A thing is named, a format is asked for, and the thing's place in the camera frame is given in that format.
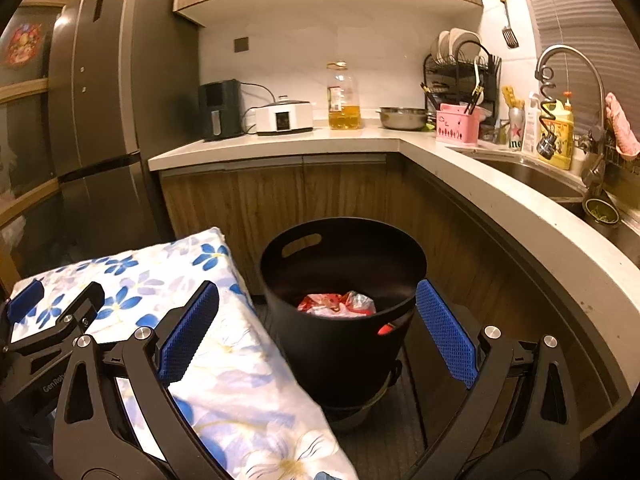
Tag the black air fryer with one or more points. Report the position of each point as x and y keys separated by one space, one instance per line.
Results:
x=220 y=110

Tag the black trash bin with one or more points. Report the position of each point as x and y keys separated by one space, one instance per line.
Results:
x=340 y=360

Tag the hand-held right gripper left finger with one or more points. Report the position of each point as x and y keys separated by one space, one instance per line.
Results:
x=187 y=335

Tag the black dish rack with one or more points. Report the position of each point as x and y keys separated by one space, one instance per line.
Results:
x=445 y=80

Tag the dark wall socket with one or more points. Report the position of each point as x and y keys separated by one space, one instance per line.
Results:
x=241 y=44

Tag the steel kitchen faucet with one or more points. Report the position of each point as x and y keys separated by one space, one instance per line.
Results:
x=565 y=49

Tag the pink dish cloth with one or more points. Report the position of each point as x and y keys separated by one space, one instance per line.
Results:
x=622 y=130

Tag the white soap bottle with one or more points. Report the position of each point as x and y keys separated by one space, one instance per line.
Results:
x=531 y=130

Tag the yellow detergent bottle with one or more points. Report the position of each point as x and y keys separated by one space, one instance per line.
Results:
x=564 y=140

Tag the grey refrigerator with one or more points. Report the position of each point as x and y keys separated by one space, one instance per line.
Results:
x=125 y=85

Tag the white rice cooker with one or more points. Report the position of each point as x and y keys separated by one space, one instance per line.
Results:
x=285 y=119

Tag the white plate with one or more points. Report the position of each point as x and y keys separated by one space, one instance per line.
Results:
x=444 y=45
x=465 y=40

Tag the beer can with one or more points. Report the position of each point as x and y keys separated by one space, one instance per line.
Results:
x=516 y=132

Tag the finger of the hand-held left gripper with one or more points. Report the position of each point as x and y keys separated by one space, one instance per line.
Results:
x=82 y=307
x=25 y=302

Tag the red round door decoration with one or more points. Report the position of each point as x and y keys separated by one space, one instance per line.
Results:
x=25 y=44

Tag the kitchen counter with wooden cabinets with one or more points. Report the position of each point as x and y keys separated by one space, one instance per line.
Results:
x=325 y=190

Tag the hanging slotted spatula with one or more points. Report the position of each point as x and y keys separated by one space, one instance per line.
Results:
x=510 y=37

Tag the window blinds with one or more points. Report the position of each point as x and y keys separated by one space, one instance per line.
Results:
x=575 y=10

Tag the round metal stand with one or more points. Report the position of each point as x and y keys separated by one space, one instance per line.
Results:
x=360 y=412

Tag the floral tablecloth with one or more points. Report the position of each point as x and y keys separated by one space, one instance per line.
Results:
x=240 y=360

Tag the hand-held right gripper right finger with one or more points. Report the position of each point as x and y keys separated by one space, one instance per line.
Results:
x=445 y=332

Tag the steel mixing bowl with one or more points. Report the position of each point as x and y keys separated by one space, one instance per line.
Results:
x=402 y=119

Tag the pink utensil holder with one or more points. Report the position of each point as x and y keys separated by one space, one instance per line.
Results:
x=457 y=127

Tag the steel sink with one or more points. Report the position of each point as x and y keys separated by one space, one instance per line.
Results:
x=540 y=175

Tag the cooking oil bottle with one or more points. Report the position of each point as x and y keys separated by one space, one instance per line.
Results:
x=344 y=110

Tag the clear bag with red wrapper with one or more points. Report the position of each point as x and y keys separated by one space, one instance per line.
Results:
x=340 y=305

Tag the wooden glass door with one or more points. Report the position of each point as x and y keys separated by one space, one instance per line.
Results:
x=25 y=110

